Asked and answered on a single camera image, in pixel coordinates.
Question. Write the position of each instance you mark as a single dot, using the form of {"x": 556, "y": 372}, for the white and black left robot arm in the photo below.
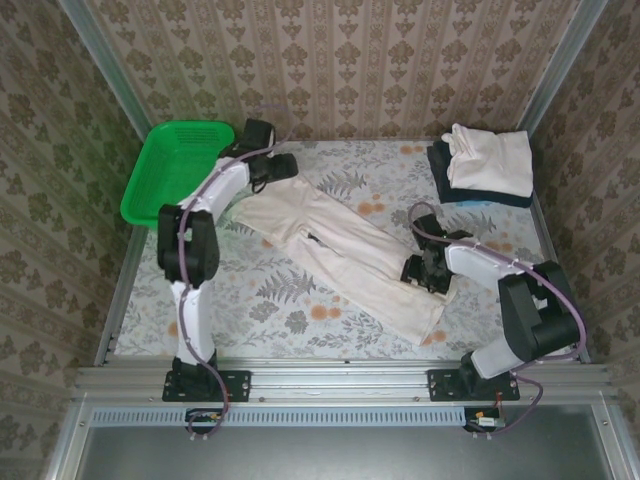
{"x": 192, "y": 310}

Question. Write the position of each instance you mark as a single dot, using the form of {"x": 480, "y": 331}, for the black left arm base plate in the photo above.
{"x": 235, "y": 385}

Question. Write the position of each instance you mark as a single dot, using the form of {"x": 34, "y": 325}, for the small green circuit board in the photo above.
{"x": 487, "y": 421}
{"x": 207, "y": 417}

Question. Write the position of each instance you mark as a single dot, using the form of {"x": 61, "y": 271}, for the white robot-arm print t-shirt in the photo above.
{"x": 350, "y": 260}

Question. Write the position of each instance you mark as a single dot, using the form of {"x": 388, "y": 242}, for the aluminium frame post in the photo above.
{"x": 560, "y": 75}
{"x": 110, "y": 75}

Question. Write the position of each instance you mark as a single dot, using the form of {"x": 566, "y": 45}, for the grey metal shelf panel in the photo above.
{"x": 340, "y": 455}

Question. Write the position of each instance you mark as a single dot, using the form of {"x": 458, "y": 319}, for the aluminium table side rail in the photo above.
{"x": 555, "y": 240}
{"x": 125, "y": 290}

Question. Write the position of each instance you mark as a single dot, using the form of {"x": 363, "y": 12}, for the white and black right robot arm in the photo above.
{"x": 530, "y": 320}

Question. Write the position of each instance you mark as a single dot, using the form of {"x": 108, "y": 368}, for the floral table cloth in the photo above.
{"x": 360, "y": 160}

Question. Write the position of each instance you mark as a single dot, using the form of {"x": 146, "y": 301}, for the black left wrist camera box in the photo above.
{"x": 259, "y": 134}

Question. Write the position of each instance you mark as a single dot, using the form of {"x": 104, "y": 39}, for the stack of folded clothes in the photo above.
{"x": 440, "y": 175}

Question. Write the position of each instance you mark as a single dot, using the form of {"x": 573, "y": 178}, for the green plastic mesh basket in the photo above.
{"x": 160, "y": 170}

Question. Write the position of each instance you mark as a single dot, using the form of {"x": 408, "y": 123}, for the folded plain white t-shirt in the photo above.
{"x": 495, "y": 160}

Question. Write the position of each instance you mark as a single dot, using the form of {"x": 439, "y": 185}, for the aluminium mounting rail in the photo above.
{"x": 340, "y": 382}

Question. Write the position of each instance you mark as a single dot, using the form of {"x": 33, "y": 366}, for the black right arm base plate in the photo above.
{"x": 442, "y": 386}

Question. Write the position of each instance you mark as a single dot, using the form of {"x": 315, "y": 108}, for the folded light blue t-shirt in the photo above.
{"x": 475, "y": 203}

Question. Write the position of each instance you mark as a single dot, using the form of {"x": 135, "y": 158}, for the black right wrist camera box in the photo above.
{"x": 429, "y": 231}

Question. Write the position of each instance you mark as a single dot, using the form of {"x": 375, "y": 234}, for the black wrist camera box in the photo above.
{"x": 429, "y": 231}
{"x": 259, "y": 134}

